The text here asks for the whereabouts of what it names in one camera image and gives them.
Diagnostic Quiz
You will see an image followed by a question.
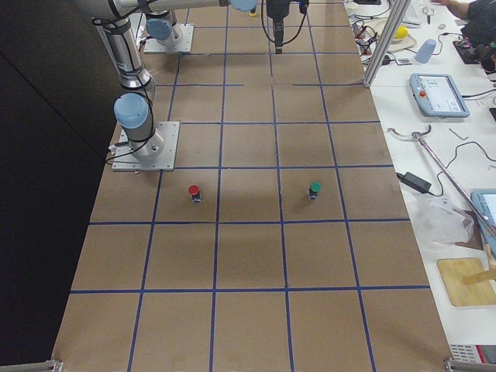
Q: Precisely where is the upper teach pendant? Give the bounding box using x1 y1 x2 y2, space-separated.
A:
409 74 470 118

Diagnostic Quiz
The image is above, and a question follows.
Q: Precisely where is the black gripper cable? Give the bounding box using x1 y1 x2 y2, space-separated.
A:
260 0 311 45

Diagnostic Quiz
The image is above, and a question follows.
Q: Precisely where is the clear plastic bag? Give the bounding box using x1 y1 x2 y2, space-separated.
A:
413 195 474 244

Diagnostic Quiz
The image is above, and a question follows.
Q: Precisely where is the beige tray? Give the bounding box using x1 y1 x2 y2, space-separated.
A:
364 18 417 52

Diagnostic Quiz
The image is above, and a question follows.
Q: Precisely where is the red push button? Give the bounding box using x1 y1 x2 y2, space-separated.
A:
188 184 202 203

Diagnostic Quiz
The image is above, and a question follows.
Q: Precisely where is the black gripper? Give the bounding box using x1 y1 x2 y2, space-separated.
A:
266 0 291 53

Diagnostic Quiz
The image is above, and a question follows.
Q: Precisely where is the wooden cutting board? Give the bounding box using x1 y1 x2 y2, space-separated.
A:
436 257 495 307

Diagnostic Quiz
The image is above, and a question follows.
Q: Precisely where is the lower teach pendant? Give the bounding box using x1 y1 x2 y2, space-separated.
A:
470 188 496 243

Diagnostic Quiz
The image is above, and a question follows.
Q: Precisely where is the blue plastic cup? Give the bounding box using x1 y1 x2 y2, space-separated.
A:
414 39 437 64

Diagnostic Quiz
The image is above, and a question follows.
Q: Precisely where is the yellow ball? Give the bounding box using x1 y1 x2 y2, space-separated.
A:
393 26 408 43

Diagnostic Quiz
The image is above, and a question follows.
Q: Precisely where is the teach pendant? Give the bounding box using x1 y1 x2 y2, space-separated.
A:
470 188 496 243
409 74 470 118

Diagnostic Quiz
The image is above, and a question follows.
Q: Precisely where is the black power adapter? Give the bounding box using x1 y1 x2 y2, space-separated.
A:
397 172 431 194

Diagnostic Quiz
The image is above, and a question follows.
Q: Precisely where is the aluminium frame post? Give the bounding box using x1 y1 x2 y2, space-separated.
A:
363 0 410 88

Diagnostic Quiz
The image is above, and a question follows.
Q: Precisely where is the metal reacher stick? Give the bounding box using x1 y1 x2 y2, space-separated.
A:
387 125 495 238

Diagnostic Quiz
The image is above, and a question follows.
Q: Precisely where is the green push button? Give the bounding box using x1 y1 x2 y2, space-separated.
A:
308 181 322 200

